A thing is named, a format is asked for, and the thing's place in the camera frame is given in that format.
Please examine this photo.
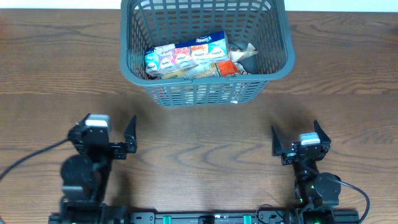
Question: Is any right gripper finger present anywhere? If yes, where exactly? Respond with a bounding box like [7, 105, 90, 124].
[313, 119, 331, 146]
[271, 126, 282, 156]

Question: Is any orange cracker package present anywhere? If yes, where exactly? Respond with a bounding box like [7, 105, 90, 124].
[154, 60, 240, 80]

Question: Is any brown white snack bag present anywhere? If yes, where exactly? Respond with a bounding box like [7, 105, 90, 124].
[229, 43, 258, 63]
[233, 62, 252, 103]

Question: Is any Kleenex tissue multipack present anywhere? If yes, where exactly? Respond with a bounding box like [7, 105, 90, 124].
[144, 30, 229, 77]

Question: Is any grey plastic mesh basket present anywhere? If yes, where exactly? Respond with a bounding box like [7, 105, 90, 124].
[120, 0, 295, 107]

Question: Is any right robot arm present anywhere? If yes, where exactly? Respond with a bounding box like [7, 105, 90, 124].
[271, 121, 341, 223]

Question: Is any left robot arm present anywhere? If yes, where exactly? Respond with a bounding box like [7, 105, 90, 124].
[49, 114, 137, 224]

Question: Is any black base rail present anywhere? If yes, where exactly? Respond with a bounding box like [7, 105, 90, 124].
[48, 210, 359, 224]

